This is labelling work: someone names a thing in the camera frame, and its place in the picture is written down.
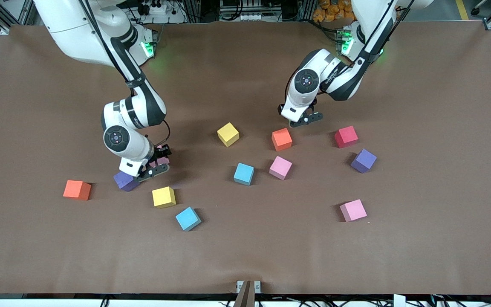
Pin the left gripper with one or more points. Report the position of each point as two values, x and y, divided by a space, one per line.
279 108

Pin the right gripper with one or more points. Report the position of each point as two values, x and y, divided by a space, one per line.
163 152

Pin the pink foam cube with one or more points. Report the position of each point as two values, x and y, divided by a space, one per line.
280 167
353 210
162 160

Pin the orange foam cube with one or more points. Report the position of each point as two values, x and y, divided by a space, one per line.
281 139
77 189

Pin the yellow foam cube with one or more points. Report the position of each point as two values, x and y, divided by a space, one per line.
228 134
163 197

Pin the blue foam cube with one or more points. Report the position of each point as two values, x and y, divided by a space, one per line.
188 218
244 174

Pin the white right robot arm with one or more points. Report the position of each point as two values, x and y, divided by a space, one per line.
79 34

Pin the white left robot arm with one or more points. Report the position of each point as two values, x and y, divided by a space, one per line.
320 59

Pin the purple foam cube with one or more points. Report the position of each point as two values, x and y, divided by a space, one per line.
124 182
363 160

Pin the red foam cube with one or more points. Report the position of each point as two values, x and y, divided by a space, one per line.
346 136

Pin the bag of orange items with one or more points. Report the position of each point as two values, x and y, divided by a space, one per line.
330 10

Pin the metal equipment rack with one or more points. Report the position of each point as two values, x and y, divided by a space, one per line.
241 8

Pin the white power strip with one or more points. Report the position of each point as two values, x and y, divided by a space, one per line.
158 6

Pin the brown paper table cover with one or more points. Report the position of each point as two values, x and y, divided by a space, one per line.
399 256

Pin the small metal bracket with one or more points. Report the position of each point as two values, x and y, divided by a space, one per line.
257 286

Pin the grey camera support post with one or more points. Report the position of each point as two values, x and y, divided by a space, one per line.
245 298

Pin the white table edge rail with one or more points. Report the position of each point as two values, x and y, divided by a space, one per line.
36 303

